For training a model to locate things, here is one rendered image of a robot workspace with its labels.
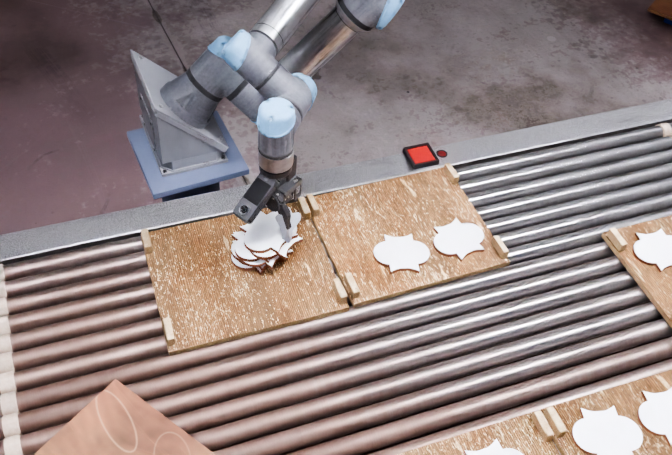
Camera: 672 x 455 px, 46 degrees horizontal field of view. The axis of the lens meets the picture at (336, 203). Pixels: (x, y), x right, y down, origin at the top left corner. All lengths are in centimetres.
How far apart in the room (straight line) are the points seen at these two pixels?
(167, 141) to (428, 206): 70
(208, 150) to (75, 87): 186
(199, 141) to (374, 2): 60
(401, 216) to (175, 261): 57
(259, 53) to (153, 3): 285
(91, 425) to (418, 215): 94
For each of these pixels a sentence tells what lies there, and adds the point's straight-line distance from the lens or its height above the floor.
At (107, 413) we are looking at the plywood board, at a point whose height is 104.
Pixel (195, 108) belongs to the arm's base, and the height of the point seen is 107.
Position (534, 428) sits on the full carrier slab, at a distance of 173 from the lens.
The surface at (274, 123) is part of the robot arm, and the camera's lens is 159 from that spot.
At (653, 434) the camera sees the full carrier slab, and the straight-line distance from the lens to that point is 181.
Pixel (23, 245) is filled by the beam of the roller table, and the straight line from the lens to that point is 203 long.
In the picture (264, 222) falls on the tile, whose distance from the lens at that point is 186.
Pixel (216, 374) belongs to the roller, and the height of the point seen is 91.
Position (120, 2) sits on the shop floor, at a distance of 452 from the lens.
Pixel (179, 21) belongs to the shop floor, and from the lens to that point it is 434.
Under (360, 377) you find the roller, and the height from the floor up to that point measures 91.
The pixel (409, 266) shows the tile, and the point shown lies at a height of 95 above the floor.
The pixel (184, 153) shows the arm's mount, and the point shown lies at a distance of 216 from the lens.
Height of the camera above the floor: 239
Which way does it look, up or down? 46 degrees down
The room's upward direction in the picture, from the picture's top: 5 degrees clockwise
